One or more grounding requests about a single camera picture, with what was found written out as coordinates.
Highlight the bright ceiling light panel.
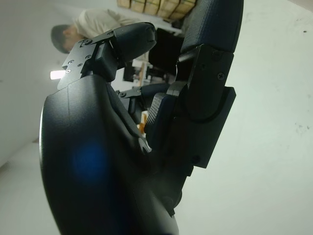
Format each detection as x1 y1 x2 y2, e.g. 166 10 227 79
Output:
49 70 65 80

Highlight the person in cream shirt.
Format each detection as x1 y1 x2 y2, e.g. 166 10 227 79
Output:
50 8 145 55

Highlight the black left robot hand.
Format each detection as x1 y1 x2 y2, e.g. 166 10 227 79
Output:
38 0 246 235

